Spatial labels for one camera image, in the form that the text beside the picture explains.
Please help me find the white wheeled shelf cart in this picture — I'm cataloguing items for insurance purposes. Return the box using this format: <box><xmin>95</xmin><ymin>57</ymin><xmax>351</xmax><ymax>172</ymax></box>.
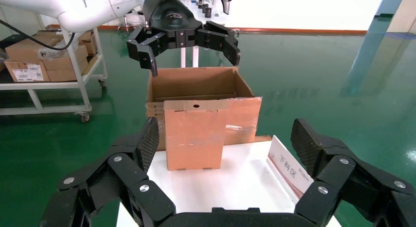
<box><xmin>0</xmin><ymin>14</ymin><xmax>108</xmax><ymax>124</ymax></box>

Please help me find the cardboard box under plastic wrap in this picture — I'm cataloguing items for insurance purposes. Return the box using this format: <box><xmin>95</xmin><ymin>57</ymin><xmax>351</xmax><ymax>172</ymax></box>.
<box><xmin>42</xmin><ymin>45</ymin><xmax>89</xmax><ymax>71</ymax></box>

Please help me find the cardboard box with white label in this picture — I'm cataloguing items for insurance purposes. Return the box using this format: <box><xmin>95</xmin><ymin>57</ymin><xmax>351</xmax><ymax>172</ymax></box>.
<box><xmin>3</xmin><ymin>60</ymin><xmax>51</xmax><ymax>83</ymax></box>

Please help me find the wide plain cardboard box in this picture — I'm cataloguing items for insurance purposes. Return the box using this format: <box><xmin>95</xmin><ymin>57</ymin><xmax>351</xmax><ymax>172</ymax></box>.
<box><xmin>4</xmin><ymin>35</ymin><xmax>64</xmax><ymax>62</ymax></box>

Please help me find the large open cardboard box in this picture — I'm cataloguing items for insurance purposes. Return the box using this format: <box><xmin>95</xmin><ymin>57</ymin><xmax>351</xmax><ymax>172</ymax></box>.
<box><xmin>145</xmin><ymin>67</ymin><xmax>262</xmax><ymax>151</ymax></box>

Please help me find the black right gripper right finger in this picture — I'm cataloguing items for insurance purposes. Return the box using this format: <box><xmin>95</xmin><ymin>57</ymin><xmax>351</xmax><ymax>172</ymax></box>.
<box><xmin>290</xmin><ymin>118</ymin><xmax>416</xmax><ymax>227</ymax></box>

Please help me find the acrylic sign card red print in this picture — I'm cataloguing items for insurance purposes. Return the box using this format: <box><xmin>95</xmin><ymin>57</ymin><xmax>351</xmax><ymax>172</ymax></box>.
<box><xmin>265</xmin><ymin>135</ymin><xmax>315</xmax><ymax>203</ymax></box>

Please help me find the white tube stand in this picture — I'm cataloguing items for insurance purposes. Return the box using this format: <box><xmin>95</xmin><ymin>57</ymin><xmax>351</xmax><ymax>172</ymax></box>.
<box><xmin>181</xmin><ymin>45</ymin><xmax>200</xmax><ymax>69</ymax></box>

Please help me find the small cardboard box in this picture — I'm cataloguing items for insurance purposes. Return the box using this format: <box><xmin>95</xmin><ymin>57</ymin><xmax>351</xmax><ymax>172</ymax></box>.
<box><xmin>163</xmin><ymin>100</ymin><xmax>228</xmax><ymax>172</ymax></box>

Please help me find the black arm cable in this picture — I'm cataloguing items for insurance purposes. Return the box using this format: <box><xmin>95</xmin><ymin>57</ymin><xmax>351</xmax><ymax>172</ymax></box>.
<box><xmin>0</xmin><ymin>19</ymin><xmax>76</xmax><ymax>51</ymax></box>

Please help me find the small brown cardboard carton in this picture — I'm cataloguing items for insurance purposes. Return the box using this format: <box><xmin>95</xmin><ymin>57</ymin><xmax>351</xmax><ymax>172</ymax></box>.
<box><xmin>78</xmin><ymin>30</ymin><xmax>98</xmax><ymax>56</ymax></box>

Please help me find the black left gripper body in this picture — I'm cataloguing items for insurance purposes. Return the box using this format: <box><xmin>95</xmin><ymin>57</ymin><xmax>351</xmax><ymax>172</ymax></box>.
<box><xmin>142</xmin><ymin>0</ymin><xmax>204</xmax><ymax>51</ymax></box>

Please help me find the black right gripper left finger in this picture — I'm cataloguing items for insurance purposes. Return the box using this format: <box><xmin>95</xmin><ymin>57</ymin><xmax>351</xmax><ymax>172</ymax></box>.
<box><xmin>39</xmin><ymin>116</ymin><xmax>176</xmax><ymax>227</ymax></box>

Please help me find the flat cardboard box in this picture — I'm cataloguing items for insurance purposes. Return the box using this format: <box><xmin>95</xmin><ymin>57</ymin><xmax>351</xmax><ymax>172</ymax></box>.
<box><xmin>46</xmin><ymin>68</ymin><xmax>88</xmax><ymax>82</ymax></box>

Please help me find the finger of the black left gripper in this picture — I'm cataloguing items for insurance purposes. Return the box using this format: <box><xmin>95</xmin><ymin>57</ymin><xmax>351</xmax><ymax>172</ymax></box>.
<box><xmin>126</xmin><ymin>25</ymin><xmax>170</xmax><ymax>77</ymax></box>
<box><xmin>195</xmin><ymin>21</ymin><xmax>242</xmax><ymax>66</ymax></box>

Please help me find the black hanging tool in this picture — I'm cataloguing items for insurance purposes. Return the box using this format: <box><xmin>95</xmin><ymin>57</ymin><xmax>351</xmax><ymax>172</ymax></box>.
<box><xmin>218</xmin><ymin>0</ymin><xmax>233</xmax><ymax>15</ymax></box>

